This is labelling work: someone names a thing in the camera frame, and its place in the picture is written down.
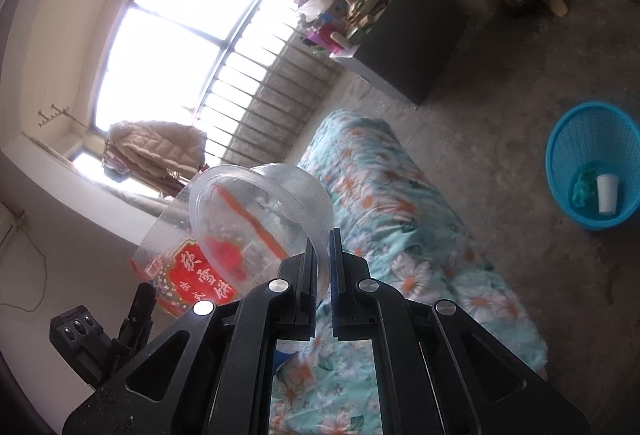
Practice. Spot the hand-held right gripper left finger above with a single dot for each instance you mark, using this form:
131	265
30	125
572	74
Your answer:
309	305

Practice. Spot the blue plastic mesh basket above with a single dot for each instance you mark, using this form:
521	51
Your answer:
575	140

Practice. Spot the green crumpled wrapper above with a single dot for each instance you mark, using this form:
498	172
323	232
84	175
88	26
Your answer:
584	190

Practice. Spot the black cabinet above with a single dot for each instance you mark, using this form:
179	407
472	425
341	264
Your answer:
415	35

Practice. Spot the window with dark frame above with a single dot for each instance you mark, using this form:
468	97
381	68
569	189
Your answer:
165	40

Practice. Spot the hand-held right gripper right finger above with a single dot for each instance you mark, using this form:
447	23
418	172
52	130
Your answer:
336	285

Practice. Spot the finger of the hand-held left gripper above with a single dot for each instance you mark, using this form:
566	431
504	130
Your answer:
141	310

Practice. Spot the white paper cup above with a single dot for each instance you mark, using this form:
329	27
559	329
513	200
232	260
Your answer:
607	195

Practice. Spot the clutter of bottles and boxes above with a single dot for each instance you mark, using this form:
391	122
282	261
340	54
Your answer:
345	20

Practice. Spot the clear plastic cup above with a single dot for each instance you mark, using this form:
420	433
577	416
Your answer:
240	215

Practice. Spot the floral turquoise blanket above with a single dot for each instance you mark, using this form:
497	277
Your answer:
390	195

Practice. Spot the metal wall hooks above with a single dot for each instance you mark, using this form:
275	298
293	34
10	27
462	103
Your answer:
50	115

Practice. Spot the metal window railing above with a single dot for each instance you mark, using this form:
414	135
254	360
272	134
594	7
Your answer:
280	90

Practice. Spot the beige padded jacket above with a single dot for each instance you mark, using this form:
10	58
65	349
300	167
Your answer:
150	150

